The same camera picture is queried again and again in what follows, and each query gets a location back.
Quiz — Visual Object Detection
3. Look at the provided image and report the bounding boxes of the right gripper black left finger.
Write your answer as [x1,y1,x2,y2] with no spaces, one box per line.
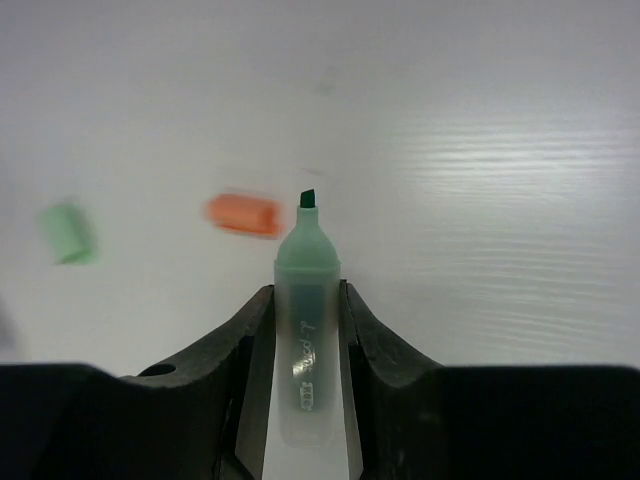
[1,286,275,479]

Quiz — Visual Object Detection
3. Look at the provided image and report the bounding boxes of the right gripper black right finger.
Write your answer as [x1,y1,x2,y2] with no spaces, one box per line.
[339,283,639,479]

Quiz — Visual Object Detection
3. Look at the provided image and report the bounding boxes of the green highlighter marker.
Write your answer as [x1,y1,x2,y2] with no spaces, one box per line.
[274,189,341,447]

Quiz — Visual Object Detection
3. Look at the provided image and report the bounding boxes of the green marker cap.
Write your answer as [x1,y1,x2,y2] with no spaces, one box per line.
[37,199,98,265]

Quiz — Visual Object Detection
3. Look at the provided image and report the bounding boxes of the red-orange marker cap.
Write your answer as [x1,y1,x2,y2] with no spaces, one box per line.
[205,193,282,238]

